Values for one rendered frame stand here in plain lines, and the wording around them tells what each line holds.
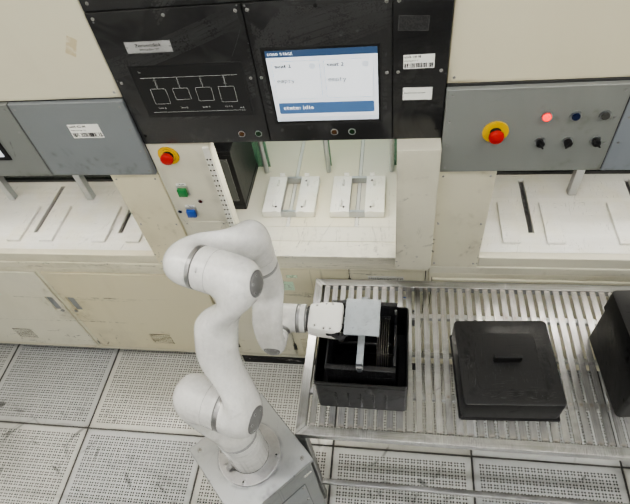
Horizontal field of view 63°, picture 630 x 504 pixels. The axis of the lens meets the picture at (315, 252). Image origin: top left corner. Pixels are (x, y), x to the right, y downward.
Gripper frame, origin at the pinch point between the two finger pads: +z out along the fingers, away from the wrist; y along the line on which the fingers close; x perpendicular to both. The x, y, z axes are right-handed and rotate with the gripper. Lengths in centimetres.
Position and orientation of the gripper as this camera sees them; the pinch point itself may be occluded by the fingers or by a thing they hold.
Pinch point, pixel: (361, 321)
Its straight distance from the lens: 148.6
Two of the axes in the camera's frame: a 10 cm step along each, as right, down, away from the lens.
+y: -1.2, 7.7, -6.2
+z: 9.9, 0.2, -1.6
